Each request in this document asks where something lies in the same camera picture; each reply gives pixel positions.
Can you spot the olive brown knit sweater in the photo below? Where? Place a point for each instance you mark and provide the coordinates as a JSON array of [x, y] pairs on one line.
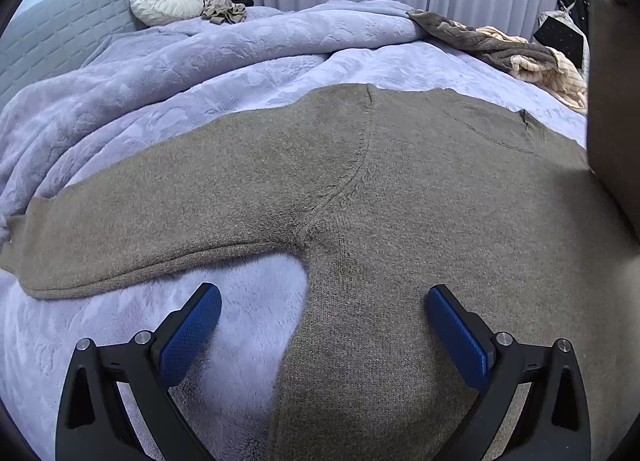
[[379, 194]]

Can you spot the black sparkly hanging garment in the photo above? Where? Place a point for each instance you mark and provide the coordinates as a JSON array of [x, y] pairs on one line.
[[557, 30]]

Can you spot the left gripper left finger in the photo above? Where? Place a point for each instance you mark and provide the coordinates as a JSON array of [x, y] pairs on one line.
[[92, 420]]

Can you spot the cream striped garment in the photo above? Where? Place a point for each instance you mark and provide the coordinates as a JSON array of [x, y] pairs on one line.
[[567, 84]]

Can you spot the dark brown fleece garment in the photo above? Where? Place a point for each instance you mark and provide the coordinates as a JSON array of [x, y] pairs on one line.
[[480, 38]]

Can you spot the grey quilted headboard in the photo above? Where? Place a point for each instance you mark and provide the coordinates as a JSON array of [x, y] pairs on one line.
[[57, 36]]

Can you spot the lavender plush bed blanket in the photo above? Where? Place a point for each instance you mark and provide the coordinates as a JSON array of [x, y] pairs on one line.
[[140, 88]]

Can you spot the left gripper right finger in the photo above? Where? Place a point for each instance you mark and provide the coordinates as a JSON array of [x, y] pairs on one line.
[[554, 421]]

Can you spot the small beige crumpled garment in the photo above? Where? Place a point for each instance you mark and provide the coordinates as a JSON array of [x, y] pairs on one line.
[[220, 12]]

